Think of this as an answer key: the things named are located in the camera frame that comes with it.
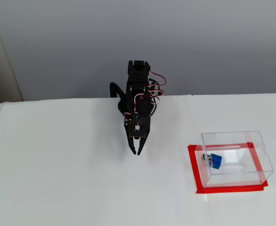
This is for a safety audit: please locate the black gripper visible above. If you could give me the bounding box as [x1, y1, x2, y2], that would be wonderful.
[124, 113, 152, 156]

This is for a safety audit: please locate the blue lego brick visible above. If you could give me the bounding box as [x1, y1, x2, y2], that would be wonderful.
[209, 153, 224, 170]

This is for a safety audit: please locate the transparent plastic box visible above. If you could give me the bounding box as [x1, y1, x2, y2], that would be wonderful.
[200, 130, 275, 189]

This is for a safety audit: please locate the black table clamp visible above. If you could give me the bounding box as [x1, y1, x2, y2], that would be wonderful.
[109, 81, 127, 98]

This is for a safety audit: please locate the long black camera cable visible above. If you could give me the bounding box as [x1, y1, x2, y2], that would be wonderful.
[148, 95, 162, 117]

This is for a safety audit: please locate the red white black servo wire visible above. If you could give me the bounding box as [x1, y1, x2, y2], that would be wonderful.
[150, 70, 167, 89]
[132, 93, 145, 116]
[148, 87, 164, 104]

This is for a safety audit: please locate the black cable with plug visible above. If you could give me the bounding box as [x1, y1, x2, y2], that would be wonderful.
[149, 79, 164, 97]

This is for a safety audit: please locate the red tape frame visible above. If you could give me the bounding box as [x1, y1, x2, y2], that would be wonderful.
[187, 142, 269, 194]

